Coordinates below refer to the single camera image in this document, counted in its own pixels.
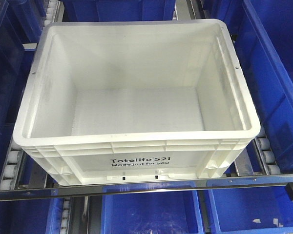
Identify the white plastic tote bin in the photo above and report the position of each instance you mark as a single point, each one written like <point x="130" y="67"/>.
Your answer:
<point x="114" y="102"/>

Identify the blue bin lower middle destination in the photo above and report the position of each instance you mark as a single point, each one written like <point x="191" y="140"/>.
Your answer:
<point x="152" y="213"/>

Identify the blue bin destination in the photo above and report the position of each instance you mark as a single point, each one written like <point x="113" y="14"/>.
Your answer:
<point x="152" y="213"/>
<point x="118" y="10"/>
<point x="238" y="207"/>
<point x="40" y="216"/>

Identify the blue bin rear destination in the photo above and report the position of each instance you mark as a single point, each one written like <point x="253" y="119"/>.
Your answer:
<point x="118" y="10"/>

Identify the blue bin lower right destination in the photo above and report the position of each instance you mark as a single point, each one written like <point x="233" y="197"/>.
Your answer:
<point x="238" y="207"/>

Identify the blue bin lower left destination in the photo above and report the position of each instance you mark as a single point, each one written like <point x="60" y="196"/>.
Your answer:
<point x="40" y="216"/>

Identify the blue bin right destination shelf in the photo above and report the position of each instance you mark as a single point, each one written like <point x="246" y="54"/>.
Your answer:
<point x="263" y="32"/>

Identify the blue bin destination shelf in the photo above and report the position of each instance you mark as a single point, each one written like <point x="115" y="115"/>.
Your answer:
<point x="15" y="62"/>
<point x="263" y="32"/>

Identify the blue bin left destination shelf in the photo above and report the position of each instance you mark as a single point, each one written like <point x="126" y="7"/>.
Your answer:
<point x="15" y="62"/>

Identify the destination right roller track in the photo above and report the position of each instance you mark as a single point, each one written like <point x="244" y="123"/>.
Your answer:
<point x="265" y="155"/>

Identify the destination roller track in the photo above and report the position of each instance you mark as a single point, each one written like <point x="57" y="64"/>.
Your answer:
<point x="11" y="167"/>
<point x="265" y="155"/>

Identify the destination left roller track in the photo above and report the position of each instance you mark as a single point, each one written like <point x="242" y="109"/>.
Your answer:
<point x="11" y="167"/>

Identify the destination shelf front rail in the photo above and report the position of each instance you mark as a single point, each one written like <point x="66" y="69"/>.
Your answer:
<point x="200" y="184"/>

